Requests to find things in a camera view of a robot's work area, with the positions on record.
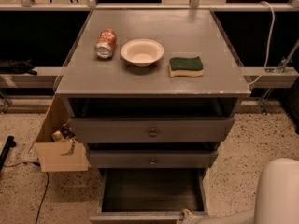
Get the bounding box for grey top drawer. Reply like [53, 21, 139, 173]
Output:
[70, 118, 235, 143]

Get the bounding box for snack packets in box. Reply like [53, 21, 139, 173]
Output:
[51, 124, 76, 142]

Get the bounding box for cardboard box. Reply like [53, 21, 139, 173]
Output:
[34, 97, 89, 172]

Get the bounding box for white cable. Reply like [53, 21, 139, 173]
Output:
[248, 0, 277, 87]

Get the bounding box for grey bottom drawer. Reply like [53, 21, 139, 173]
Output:
[90, 169, 208, 224]

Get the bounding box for grey drawer cabinet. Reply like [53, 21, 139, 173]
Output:
[54, 8, 252, 224]

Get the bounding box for white paper bowl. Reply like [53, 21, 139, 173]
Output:
[121, 39, 164, 67]

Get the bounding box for metal frame rail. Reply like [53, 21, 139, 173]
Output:
[0, 67, 64, 89]

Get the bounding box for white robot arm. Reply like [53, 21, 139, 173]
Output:
[176, 158, 299, 224]

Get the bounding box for green yellow sponge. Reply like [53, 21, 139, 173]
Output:
[168, 56, 204, 77]

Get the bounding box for grey middle drawer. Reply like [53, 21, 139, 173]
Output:
[89, 150, 218, 168]

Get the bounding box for black object on rail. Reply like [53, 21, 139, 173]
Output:
[0, 60, 37, 76]

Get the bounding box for orange soda can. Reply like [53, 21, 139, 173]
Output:
[95, 29, 117, 59]

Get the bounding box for black bar on floor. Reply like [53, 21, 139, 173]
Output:
[0, 135, 16, 171]

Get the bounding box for grey drawer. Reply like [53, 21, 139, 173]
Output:
[70, 118, 235, 143]
[90, 169, 208, 224]
[89, 150, 218, 168]

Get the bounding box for black floor cable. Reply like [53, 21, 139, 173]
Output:
[3, 161, 50, 224]

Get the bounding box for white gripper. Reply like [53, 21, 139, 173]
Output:
[176, 209, 204, 224]

